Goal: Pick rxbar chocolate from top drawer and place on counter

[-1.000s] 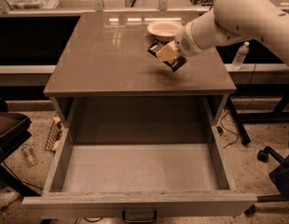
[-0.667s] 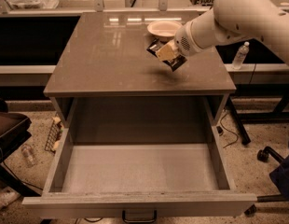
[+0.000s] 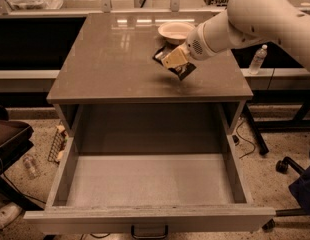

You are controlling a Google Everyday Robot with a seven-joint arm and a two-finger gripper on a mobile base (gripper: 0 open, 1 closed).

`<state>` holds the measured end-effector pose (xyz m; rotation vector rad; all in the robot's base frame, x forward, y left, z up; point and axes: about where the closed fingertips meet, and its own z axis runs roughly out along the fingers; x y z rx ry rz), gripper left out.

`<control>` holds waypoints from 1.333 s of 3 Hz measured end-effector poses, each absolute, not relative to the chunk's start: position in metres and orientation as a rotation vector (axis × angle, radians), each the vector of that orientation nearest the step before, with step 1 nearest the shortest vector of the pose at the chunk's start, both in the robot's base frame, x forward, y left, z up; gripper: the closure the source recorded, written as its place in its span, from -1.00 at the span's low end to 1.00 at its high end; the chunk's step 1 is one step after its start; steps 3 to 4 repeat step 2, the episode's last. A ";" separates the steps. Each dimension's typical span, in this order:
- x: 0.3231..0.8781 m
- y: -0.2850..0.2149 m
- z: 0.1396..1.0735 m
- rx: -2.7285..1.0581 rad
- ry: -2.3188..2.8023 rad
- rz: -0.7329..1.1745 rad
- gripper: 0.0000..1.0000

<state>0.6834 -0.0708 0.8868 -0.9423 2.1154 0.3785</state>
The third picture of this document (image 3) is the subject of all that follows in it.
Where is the black rxbar chocolate wrapper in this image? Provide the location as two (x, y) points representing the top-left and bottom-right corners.
(153, 45), (196, 81)

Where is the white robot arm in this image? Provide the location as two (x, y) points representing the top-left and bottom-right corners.
(162, 0), (310, 72)

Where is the grey drawer cabinet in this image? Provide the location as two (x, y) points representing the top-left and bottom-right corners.
(47, 12), (252, 155)

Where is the open grey top drawer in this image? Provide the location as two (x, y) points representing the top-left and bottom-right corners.
(25, 133), (275, 235)

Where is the white bowl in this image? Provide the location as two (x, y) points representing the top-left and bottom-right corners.
(158, 22), (195, 45)

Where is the clear plastic water bottle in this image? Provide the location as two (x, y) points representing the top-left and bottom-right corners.
(249, 44), (268, 75)

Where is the black chair left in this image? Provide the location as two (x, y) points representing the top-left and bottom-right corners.
(0, 105), (42, 211)

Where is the plastic bottle on floor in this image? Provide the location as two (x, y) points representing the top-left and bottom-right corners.
(23, 154), (40, 179)

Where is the black office chair right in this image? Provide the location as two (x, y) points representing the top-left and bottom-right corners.
(276, 151), (310, 217)

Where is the black cable on floor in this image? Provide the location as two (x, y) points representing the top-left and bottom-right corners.
(232, 118), (258, 160)

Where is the wire basket on floor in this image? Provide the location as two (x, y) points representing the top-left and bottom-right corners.
(48, 124), (68, 164)

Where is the black drawer handle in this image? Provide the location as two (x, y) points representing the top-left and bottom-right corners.
(130, 225), (169, 240)

